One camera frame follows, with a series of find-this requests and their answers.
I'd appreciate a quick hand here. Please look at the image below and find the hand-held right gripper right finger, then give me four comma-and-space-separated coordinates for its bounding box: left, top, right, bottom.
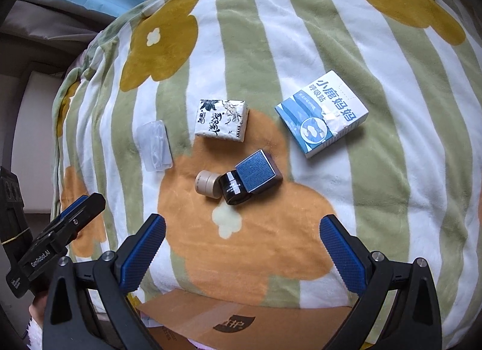
319, 214, 443, 350

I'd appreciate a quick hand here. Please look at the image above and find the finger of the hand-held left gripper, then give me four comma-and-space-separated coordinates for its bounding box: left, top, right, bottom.
56, 192, 106, 245
48, 195, 91, 231

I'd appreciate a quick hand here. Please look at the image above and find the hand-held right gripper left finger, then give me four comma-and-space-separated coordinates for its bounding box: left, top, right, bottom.
42, 213, 167, 350

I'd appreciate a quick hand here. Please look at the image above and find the person's left forearm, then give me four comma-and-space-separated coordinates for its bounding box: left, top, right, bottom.
23, 295, 49, 350

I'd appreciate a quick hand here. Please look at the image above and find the striped floral blanket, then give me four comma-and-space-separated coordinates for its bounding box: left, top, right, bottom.
53, 0, 482, 350

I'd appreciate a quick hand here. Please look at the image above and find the clear plastic case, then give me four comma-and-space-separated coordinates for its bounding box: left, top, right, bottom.
136, 119, 174, 172

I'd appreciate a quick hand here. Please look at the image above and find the white bed side panel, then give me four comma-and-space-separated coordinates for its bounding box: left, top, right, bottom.
14, 67, 78, 216

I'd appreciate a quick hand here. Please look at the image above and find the brown cardboard box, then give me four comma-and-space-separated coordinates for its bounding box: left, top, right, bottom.
136, 289, 377, 350

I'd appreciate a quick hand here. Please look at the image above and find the black box with blue top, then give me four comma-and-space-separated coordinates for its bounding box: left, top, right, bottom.
234, 150, 284, 195

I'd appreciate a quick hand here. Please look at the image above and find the blue and white carton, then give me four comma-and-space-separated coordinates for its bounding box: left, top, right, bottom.
274, 70, 370, 159

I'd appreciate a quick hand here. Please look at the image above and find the white floral tissue pack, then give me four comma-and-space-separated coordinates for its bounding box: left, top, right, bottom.
194, 99, 251, 143

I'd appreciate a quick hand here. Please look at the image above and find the grey upholstered bed frame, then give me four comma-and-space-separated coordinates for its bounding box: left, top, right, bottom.
0, 0, 117, 70

